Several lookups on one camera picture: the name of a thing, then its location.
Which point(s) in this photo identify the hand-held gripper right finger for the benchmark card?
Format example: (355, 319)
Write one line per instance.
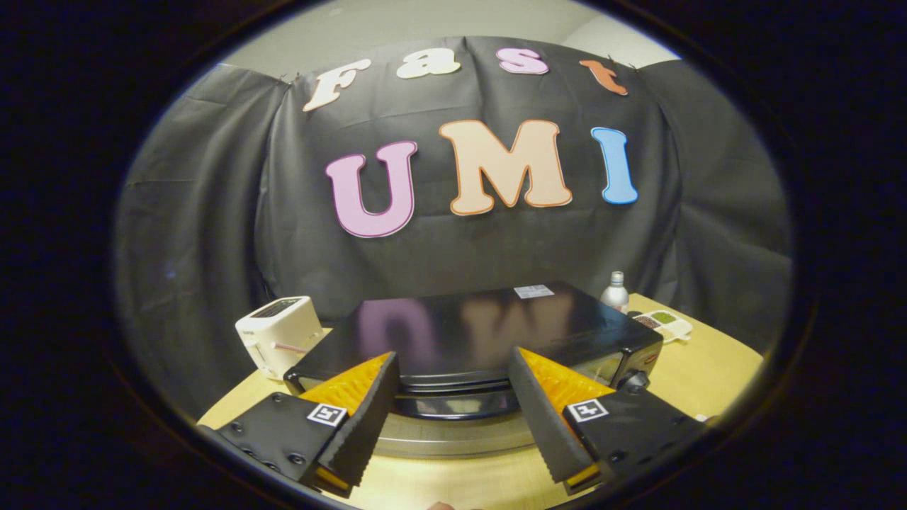
(538, 418)

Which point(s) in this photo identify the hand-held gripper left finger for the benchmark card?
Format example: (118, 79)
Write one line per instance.
(365, 425)

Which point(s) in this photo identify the black toaster oven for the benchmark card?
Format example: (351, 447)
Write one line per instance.
(468, 333)

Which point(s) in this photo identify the white pop-up toaster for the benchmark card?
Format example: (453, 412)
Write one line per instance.
(278, 333)

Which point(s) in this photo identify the silver bottle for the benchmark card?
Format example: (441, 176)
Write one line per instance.
(616, 292)

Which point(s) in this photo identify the white divided seasoning dish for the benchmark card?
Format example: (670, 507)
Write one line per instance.
(662, 324)

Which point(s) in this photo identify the black backdrop cloth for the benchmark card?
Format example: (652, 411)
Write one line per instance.
(453, 184)

